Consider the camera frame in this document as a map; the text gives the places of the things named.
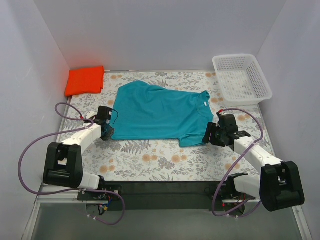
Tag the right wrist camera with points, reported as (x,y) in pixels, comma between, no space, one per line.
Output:
(227,123)

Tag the aluminium frame rail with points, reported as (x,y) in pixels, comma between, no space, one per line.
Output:
(66,197)

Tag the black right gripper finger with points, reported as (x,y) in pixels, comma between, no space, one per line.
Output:
(211,127)
(207,137)

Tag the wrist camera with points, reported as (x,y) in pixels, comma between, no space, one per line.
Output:
(227,123)
(104,114)

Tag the teal t shirt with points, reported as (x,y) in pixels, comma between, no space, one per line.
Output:
(149,112)

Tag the folded orange t shirt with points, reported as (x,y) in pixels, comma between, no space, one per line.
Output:
(88,80)

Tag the white plastic basket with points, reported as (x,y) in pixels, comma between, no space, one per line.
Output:
(241,80)

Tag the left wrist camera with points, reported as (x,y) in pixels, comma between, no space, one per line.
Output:
(104,114)

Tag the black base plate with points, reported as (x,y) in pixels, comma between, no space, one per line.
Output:
(164,195)

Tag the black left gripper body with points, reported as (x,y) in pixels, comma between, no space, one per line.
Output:
(108,132)

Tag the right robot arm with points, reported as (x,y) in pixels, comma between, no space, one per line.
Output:
(279,186)

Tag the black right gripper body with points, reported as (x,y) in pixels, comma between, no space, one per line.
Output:
(210,133)

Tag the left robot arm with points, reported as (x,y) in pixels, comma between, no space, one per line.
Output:
(63,164)

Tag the floral patterned table mat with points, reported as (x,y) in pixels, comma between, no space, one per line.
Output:
(153,160)

